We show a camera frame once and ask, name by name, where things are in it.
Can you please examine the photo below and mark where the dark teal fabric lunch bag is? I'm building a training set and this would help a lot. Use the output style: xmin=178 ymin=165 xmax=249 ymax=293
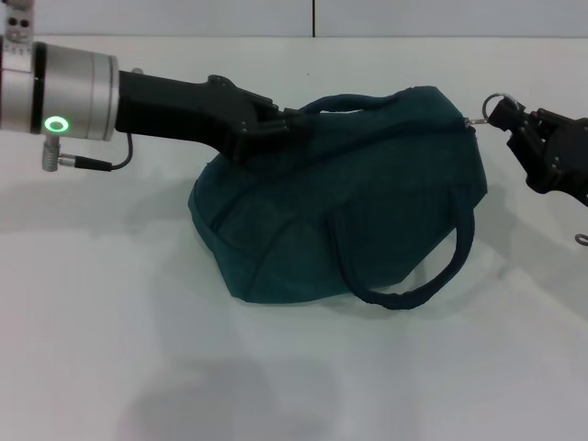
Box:
xmin=187 ymin=85 xmax=523 ymax=312

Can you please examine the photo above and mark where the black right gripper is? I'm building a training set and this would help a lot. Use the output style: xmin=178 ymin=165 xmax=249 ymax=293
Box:
xmin=486 ymin=98 xmax=588 ymax=207

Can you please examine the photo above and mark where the left arm connector cable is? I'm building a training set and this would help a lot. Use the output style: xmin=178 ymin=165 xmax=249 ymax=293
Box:
xmin=41 ymin=131 xmax=135 ymax=174

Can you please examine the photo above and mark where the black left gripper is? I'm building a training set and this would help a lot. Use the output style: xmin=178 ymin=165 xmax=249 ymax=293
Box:
xmin=114 ymin=68 xmax=316 ymax=165

